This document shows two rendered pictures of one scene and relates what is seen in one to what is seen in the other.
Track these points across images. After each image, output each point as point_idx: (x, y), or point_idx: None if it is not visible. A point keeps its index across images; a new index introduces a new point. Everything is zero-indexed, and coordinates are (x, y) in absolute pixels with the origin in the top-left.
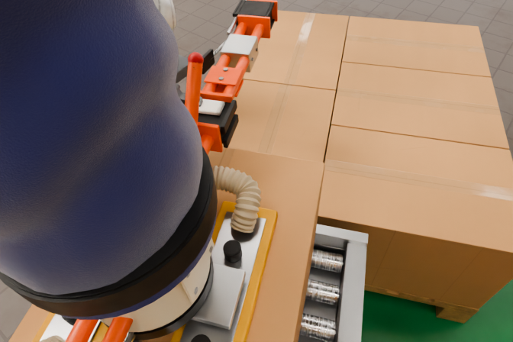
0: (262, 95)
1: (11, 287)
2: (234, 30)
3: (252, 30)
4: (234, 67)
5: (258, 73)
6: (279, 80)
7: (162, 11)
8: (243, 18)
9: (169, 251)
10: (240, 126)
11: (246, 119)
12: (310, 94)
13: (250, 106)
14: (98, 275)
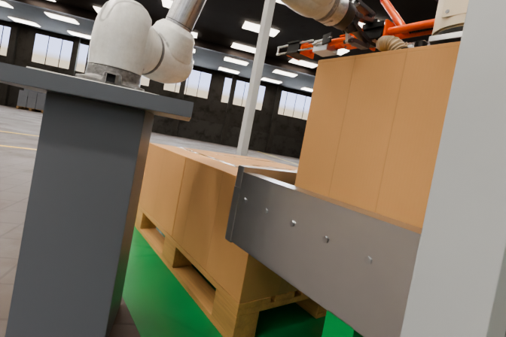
0: (214, 162)
1: None
2: (297, 50)
3: (307, 51)
4: (332, 49)
5: (193, 156)
6: (213, 159)
7: (192, 58)
8: (305, 43)
9: None
10: (228, 168)
11: (226, 167)
12: (241, 164)
13: (217, 164)
14: None
